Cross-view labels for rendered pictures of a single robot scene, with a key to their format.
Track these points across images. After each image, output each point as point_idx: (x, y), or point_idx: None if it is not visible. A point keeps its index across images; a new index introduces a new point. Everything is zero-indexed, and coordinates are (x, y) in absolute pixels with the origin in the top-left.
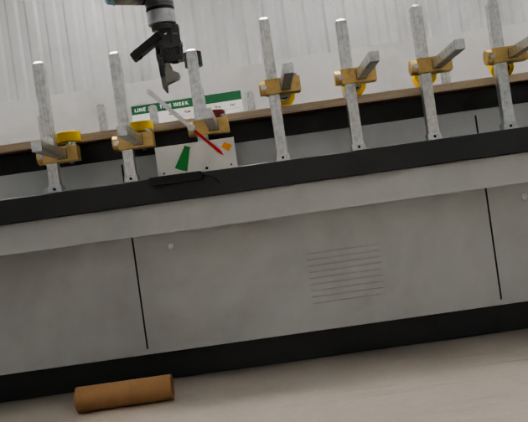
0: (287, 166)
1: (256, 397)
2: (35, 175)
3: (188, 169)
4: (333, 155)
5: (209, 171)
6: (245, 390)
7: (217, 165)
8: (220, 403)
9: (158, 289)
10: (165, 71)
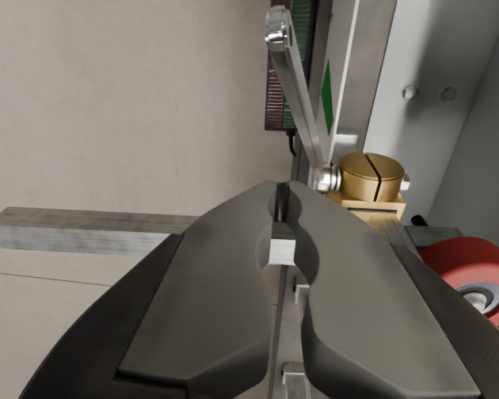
0: (283, 279)
1: (221, 75)
2: None
3: (321, 100)
4: (277, 339)
5: (301, 148)
6: (254, 66)
7: (310, 174)
8: (213, 39)
9: None
10: (300, 336)
